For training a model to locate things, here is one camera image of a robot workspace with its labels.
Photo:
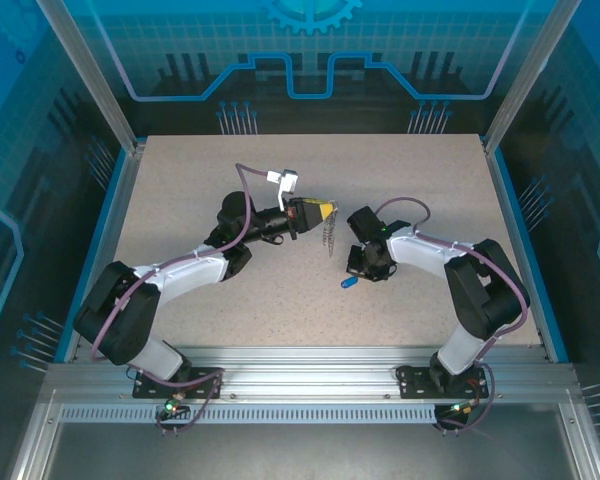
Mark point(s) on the key with blue head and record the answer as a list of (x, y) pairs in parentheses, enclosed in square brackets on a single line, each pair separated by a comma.
[(351, 283)]

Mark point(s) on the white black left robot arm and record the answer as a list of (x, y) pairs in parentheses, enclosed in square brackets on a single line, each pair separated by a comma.
[(185, 267)]

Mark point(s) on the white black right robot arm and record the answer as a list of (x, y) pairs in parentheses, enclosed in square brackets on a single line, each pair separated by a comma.
[(420, 255)]

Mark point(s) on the grey steel tray sheet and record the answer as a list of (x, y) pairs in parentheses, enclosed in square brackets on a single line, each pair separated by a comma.
[(305, 455)]

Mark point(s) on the wide aluminium frame rail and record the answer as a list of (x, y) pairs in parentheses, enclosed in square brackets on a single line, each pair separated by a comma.
[(305, 370)]

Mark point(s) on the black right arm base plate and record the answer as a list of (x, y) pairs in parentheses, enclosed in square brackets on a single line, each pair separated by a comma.
[(412, 380)]

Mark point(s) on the aluminium side rail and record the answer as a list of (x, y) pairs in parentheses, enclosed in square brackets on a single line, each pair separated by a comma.
[(107, 250), (520, 250)]

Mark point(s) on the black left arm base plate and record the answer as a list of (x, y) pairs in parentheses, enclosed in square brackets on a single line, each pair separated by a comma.
[(205, 377)]

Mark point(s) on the aluminium corner post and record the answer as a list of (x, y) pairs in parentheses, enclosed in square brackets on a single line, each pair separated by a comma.
[(530, 75), (92, 75)]

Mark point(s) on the short aluminium frame leg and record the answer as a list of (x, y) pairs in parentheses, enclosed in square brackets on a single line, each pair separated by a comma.
[(582, 440), (35, 440)]

